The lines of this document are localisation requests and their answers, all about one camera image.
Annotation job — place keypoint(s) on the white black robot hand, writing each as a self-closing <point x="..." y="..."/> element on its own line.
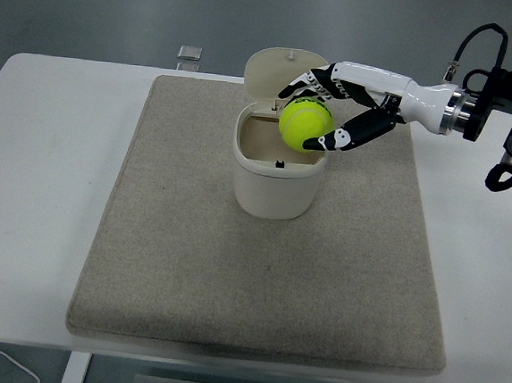
<point x="421" y="100"/>

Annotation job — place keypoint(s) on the yellow tennis ball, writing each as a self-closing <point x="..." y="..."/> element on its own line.
<point x="302" y="124"/>

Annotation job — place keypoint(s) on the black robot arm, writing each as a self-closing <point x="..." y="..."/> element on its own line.
<point x="483" y="108"/>

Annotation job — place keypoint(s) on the cream lidded plastic box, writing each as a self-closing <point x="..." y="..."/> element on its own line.
<point x="274" y="188"/>

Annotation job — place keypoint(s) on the silver square floor plate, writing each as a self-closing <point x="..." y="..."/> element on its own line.
<point x="188" y="67"/>
<point x="190" y="52"/>

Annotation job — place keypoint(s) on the beige fabric mat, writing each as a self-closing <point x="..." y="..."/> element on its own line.
<point x="253" y="272"/>

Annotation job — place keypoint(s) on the white table leg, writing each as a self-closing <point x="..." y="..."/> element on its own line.
<point x="74" y="373"/>

